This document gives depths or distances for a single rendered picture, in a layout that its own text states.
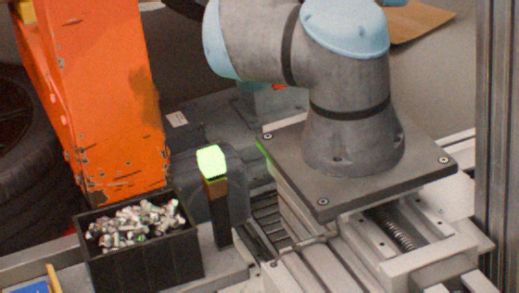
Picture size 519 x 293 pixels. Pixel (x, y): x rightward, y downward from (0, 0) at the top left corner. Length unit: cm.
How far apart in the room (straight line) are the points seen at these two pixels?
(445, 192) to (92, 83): 66
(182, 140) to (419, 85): 111
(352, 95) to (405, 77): 191
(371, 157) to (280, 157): 15
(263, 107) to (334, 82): 132
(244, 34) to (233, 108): 137
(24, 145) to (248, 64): 93
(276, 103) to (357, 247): 132
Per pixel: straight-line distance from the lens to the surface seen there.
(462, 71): 335
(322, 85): 143
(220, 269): 193
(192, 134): 238
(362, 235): 147
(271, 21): 145
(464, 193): 160
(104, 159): 196
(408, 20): 365
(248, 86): 236
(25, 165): 223
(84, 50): 185
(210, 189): 187
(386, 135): 148
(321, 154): 148
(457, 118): 312
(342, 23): 139
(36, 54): 225
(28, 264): 215
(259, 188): 269
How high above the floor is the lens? 168
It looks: 33 degrees down
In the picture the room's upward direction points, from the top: 7 degrees counter-clockwise
